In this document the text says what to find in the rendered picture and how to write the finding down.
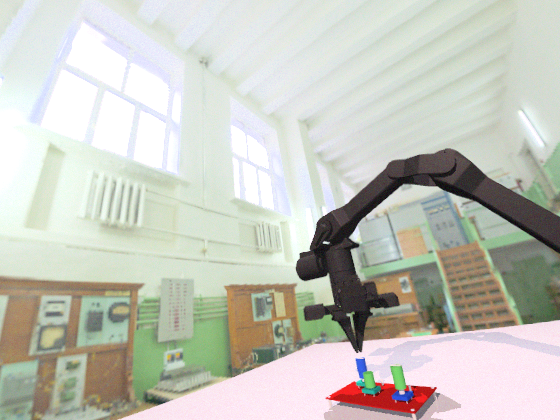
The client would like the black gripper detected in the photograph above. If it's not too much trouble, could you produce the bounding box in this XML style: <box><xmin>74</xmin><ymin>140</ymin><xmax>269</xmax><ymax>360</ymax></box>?
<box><xmin>304</xmin><ymin>270</ymin><xmax>400</xmax><ymax>353</ymax></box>

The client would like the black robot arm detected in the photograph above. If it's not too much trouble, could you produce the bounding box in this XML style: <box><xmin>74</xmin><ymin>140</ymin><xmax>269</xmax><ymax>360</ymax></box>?
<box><xmin>296</xmin><ymin>148</ymin><xmax>560</xmax><ymax>314</ymax></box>

